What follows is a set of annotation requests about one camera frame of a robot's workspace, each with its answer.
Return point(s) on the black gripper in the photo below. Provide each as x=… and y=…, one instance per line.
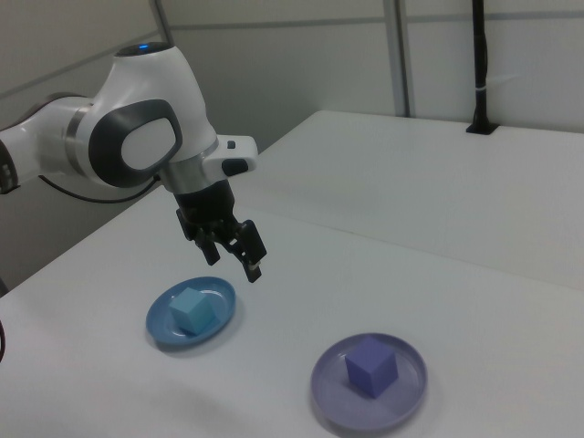
x=207, y=210

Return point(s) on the black pole with base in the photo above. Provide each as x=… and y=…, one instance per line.
x=480, y=68

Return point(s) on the blue plate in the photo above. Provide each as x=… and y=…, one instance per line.
x=159, y=324

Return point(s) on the purple plate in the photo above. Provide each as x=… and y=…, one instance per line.
x=347, y=410

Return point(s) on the light blue cube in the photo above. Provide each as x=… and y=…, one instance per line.
x=191, y=312

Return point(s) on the purple cube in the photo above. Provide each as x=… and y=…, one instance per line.
x=369, y=369

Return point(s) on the grey partition post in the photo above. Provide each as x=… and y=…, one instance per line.
x=164, y=23
x=400, y=55

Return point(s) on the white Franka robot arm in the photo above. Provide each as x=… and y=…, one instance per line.
x=146, y=82

